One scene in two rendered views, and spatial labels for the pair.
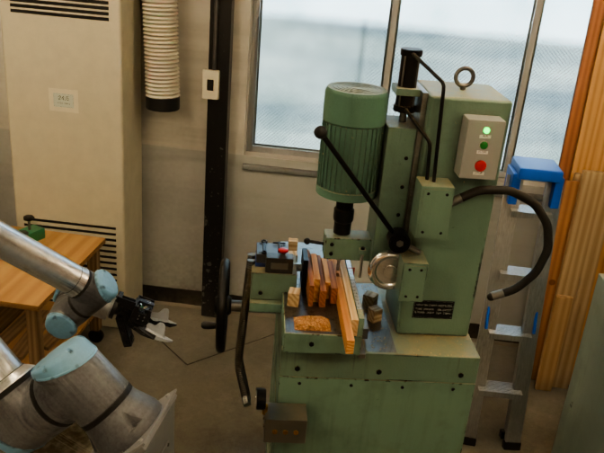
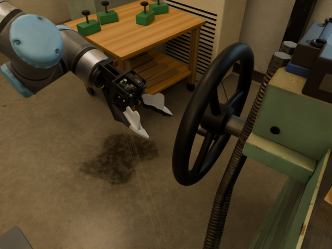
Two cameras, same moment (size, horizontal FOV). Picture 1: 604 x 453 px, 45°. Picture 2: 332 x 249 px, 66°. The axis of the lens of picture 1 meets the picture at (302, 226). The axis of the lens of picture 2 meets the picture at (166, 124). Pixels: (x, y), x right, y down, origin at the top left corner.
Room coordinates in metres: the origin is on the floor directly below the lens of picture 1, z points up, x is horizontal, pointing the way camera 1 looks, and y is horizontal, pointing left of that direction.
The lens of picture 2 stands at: (1.60, 0.06, 1.14)
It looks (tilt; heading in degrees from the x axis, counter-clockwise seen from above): 44 degrees down; 40
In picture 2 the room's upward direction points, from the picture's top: straight up
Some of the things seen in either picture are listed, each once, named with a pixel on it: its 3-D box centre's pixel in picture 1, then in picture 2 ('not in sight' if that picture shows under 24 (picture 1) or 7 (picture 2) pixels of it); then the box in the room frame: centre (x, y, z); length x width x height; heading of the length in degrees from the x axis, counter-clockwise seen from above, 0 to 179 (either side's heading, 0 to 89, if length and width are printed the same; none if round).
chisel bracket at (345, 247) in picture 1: (346, 247); not in sight; (1.97, -0.14, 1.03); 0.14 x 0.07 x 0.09; 95
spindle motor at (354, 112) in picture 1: (351, 142); not in sight; (1.97, -0.12, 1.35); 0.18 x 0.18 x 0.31
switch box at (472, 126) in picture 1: (479, 146); not in sight; (1.86, -0.45, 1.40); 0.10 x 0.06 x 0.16; 95
